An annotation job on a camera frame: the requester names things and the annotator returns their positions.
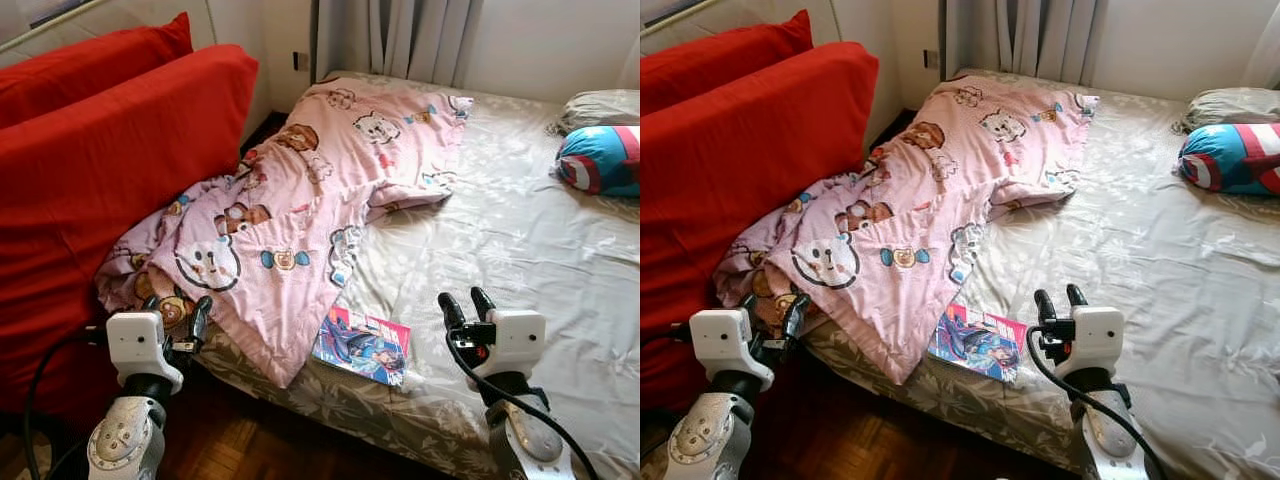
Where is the colourful illustrated book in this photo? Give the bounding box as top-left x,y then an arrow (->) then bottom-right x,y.
926,302 -> 1029,385
311,305 -> 412,387

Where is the bed with beige floral sheet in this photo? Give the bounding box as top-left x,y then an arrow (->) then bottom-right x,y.
190,70 -> 641,480
800,68 -> 1280,480

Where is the red fabric cushion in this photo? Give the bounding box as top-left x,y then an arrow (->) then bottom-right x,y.
0,12 -> 193,129
0,44 -> 259,416
640,10 -> 813,116
640,42 -> 881,416

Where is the pink cartoon bear blanket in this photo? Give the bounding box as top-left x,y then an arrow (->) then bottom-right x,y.
713,76 -> 1099,386
95,78 -> 475,389

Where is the red white blue bolster pillow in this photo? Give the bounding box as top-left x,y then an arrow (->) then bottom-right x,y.
1177,122 -> 1280,197
555,125 -> 641,198

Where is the beige floral pillow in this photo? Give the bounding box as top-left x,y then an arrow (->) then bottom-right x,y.
1175,87 -> 1280,134
548,90 -> 641,136

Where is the grey pleated curtain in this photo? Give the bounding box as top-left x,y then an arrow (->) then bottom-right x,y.
1240,5 -> 1280,91
313,0 -> 483,89
942,0 -> 1101,86

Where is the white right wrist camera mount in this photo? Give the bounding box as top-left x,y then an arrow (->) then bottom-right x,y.
1060,306 -> 1125,379
480,310 -> 547,379

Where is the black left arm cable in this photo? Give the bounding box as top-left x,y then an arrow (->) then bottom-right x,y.
640,328 -> 693,353
25,328 -> 109,480

